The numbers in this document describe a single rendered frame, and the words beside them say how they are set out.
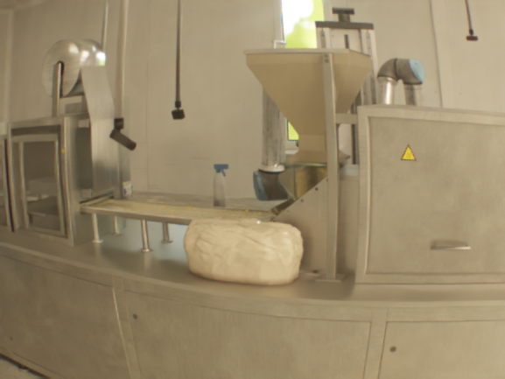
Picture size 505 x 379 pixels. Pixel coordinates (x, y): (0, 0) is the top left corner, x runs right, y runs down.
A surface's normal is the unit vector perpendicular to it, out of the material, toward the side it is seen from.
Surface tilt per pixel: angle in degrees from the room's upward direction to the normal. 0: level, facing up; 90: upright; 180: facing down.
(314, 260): 90
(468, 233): 90
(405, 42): 90
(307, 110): 114
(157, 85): 90
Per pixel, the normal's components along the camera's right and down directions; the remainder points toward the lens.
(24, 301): -0.40, 0.14
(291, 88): -0.36, 0.54
